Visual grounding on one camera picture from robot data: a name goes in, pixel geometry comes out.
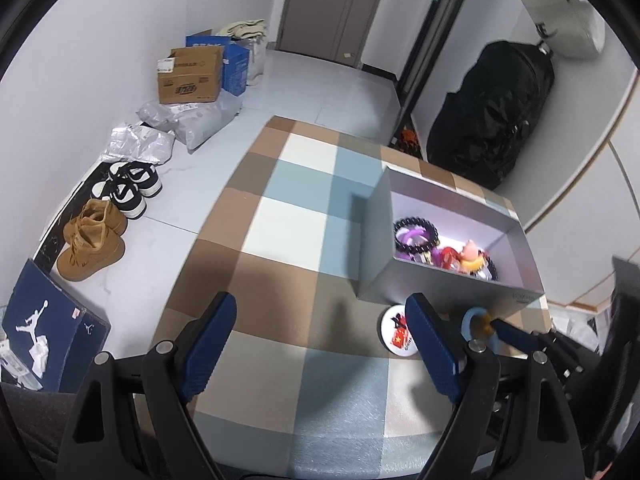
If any black and white sneaker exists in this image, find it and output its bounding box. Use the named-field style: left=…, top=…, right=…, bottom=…
left=91, top=179, right=147, bottom=219
left=107, top=161, right=163, bottom=197

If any grey door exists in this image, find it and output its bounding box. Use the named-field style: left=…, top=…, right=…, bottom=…
left=277, top=0, right=396, bottom=68

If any brown suede boot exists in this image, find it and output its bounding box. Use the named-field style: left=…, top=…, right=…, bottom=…
left=62, top=198, right=128, bottom=241
left=56, top=232, right=126, bottom=281

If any purple bracelet with brown bead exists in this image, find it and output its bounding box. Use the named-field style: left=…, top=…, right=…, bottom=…
left=396, top=227, right=431, bottom=261

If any white hanging bag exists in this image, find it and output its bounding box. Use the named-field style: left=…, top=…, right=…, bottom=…
left=507, top=0, right=606, bottom=58

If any pink pig figure keychain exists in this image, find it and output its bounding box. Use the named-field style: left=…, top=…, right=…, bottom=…
left=457, top=240, right=487, bottom=275

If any red round badge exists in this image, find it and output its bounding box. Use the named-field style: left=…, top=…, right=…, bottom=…
left=435, top=246, right=463, bottom=272

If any white wardrobe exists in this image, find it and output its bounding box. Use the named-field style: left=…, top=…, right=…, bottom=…
left=520, top=67, right=640, bottom=311

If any black tripod stand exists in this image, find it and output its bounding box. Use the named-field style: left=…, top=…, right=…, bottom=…
left=385, top=0, right=483, bottom=146

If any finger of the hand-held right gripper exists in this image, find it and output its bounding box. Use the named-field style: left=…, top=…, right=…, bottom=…
left=492, top=317, right=601, bottom=391

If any white round badge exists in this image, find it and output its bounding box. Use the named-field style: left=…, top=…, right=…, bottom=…
left=377, top=304, right=422, bottom=357

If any grey cardboard box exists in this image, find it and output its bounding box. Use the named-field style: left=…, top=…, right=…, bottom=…
left=356, top=165, right=547, bottom=321

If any navy shoe box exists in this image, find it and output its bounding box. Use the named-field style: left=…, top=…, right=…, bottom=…
left=0, top=259, right=112, bottom=393

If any cream canvas bag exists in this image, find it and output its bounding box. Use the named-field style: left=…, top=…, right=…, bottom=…
left=215, top=19, right=268, bottom=86

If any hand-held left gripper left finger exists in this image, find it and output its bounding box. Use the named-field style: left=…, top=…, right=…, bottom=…
left=55, top=291, right=238, bottom=480

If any black backpack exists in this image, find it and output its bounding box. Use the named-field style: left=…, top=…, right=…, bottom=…
left=425, top=40, right=556, bottom=191

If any checked tablecloth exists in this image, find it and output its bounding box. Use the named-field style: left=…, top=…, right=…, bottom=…
left=150, top=115, right=553, bottom=453

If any blue cardboard box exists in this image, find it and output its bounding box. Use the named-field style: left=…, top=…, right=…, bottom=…
left=186, top=30, right=251, bottom=96

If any light blue bracelet with brown bead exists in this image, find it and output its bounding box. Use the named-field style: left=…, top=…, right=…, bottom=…
left=461, top=306, right=503, bottom=358

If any person's leg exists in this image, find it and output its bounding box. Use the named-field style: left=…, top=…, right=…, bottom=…
left=0, top=382, right=76, bottom=480

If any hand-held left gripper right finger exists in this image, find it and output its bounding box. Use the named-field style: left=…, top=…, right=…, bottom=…
left=404, top=293, right=587, bottom=480

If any brown cardboard box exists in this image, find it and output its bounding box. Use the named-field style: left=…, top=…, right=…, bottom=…
left=157, top=46, right=225, bottom=106

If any crumpled white plastic bag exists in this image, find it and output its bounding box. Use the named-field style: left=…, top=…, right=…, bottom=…
left=102, top=125, right=176, bottom=166
left=137, top=100, right=181, bottom=128

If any orange and black tool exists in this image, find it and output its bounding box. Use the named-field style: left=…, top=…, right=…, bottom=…
left=392, top=129, right=421, bottom=153

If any grey plastic mailing bag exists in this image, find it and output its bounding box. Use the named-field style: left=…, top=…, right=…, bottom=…
left=172, top=92, right=243, bottom=155

